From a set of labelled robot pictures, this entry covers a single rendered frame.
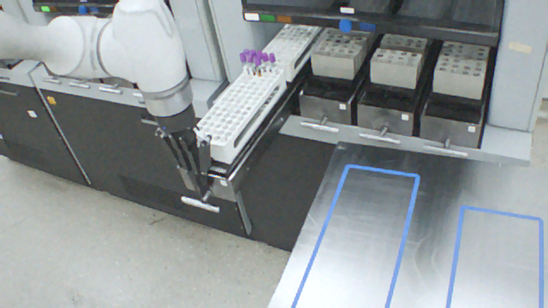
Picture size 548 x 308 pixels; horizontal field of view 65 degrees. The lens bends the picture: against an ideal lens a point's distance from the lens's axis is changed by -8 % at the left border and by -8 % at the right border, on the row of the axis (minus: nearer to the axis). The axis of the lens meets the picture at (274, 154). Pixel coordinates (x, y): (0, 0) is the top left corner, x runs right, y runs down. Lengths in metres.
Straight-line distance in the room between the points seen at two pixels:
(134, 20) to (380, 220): 0.53
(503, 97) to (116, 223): 1.67
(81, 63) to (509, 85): 0.88
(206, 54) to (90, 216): 1.17
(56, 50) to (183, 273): 1.24
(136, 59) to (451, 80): 0.69
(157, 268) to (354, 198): 1.20
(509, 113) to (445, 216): 0.39
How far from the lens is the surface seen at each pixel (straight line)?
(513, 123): 1.17
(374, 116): 1.12
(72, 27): 0.84
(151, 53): 0.77
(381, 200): 0.87
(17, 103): 2.21
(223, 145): 0.97
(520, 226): 0.87
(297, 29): 1.35
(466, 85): 1.11
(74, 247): 2.19
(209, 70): 1.40
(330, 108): 1.15
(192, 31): 1.35
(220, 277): 1.82
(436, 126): 1.09
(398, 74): 1.13
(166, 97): 0.82
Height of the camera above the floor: 1.47
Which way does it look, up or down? 41 degrees down
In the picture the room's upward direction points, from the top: 12 degrees counter-clockwise
